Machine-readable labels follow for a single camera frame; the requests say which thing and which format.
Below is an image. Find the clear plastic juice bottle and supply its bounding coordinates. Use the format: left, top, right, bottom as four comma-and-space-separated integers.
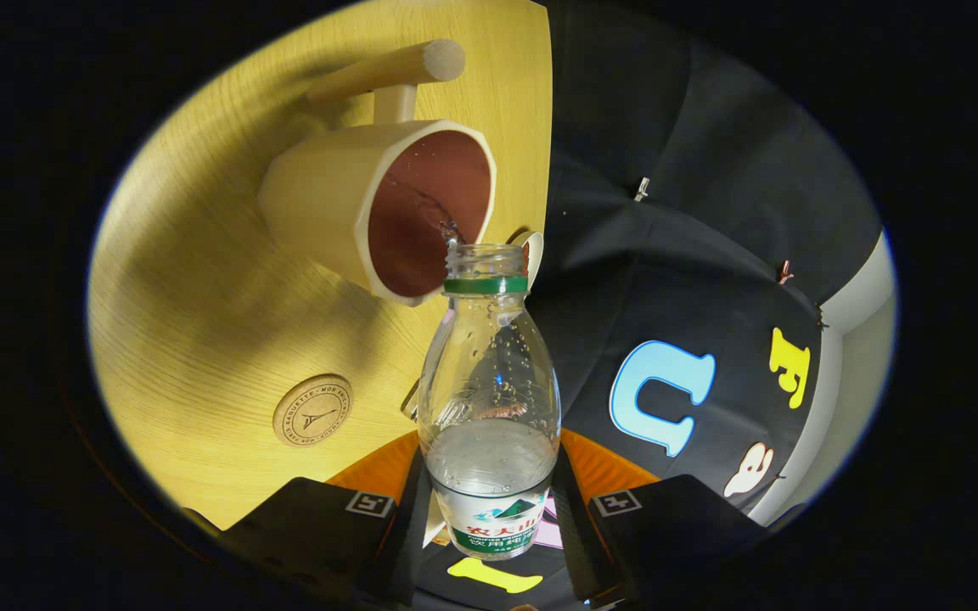
417, 244, 562, 562

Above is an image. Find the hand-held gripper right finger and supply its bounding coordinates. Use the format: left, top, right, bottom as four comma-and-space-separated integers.
550, 429, 774, 608

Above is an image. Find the wooden table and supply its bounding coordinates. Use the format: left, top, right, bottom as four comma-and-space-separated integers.
88, 0, 554, 531

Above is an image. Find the round wooden coaster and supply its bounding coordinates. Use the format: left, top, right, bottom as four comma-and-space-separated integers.
273, 374, 354, 447

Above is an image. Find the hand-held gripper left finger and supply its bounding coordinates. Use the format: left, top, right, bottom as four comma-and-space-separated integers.
217, 429, 435, 608

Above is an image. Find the black backdrop cloth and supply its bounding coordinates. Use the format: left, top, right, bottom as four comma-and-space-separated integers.
531, 0, 885, 611

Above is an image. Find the cream cup with wooden handle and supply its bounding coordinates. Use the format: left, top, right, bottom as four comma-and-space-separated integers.
257, 39, 498, 307

